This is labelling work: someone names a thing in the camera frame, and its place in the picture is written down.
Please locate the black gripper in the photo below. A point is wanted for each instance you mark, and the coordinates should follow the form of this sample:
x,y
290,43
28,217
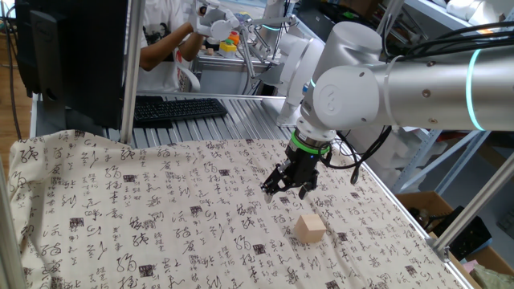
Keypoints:
x,y
301,168

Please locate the small wooden cube block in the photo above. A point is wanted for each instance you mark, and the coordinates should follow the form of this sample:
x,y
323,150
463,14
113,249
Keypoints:
x,y
309,230

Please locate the bare person forearm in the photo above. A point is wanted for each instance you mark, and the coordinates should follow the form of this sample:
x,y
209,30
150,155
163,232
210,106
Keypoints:
x,y
168,48

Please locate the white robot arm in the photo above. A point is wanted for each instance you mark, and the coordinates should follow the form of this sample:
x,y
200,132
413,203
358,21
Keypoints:
x,y
297,60

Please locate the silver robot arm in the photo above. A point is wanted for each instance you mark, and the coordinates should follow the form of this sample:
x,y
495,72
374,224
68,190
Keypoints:
x,y
421,92

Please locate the silver mounting plate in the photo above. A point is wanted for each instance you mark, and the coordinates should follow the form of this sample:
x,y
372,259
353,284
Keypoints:
x,y
273,108

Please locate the white foam packing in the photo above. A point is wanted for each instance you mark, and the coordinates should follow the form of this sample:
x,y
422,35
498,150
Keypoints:
x,y
401,156

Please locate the black keyboard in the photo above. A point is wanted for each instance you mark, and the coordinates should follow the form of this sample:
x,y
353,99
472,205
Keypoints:
x,y
180,109

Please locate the cardboard box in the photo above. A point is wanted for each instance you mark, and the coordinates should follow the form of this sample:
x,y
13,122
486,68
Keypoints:
x,y
425,200

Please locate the calligraphy print cloth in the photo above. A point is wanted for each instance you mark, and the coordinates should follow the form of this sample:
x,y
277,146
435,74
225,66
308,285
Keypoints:
x,y
160,221

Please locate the white plastic chair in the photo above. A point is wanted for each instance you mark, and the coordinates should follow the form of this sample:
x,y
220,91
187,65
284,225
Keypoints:
x,y
190,80

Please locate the black equipment case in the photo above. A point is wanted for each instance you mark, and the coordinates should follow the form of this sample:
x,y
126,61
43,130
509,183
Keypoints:
x,y
313,18

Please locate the white haptic control device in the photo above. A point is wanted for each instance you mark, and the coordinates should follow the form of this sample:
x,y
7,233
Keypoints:
x,y
221,28

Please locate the purple green toy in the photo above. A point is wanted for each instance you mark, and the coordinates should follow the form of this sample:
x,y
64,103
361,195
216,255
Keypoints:
x,y
243,17

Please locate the pink paper pad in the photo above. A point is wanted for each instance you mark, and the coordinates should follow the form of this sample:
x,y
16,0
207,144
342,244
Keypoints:
x,y
470,266

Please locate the person in white T-shirt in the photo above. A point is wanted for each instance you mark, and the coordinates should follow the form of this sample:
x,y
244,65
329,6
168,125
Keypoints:
x,y
160,16

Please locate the green cloth bundle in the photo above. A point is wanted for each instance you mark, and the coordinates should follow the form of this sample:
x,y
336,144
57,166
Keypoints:
x,y
488,279

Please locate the grey metal shelf rack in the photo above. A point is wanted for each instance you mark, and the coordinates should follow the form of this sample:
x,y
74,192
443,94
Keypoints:
x,y
437,16

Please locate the black computer monitor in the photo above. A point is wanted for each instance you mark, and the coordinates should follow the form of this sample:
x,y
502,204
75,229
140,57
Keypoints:
x,y
88,60

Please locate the white wrapped bundle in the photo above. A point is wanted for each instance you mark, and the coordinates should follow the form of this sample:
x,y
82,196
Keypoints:
x,y
474,10

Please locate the aluminium table edge rail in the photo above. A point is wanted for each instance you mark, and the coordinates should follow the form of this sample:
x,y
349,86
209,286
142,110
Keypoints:
x,y
414,221

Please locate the aluminium frame post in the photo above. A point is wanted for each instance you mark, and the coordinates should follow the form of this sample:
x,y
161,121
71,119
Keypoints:
x,y
474,204
8,249
132,72
388,16

